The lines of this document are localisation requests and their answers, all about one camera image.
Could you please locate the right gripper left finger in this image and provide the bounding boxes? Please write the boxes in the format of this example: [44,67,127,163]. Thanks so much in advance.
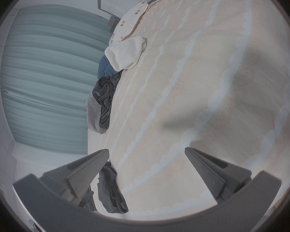
[40,149,110,200]

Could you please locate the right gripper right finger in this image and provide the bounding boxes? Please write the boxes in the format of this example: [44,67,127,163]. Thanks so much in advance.
[184,147,253,200]

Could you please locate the black T-shirt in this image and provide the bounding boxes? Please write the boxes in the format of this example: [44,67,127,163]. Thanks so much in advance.
[97,161,129,214]

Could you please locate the pile of clothes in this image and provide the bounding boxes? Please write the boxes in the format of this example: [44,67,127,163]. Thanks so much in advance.
[85,36,148,135]

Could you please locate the bed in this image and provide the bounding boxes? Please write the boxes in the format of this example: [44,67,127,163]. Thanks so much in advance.
[87,0,290,222]

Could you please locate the blue-green curtain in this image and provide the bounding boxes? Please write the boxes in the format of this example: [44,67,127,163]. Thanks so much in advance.
[0,4,114,152]

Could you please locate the white printed pillow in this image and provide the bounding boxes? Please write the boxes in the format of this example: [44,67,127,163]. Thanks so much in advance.
[108,0,149,43]

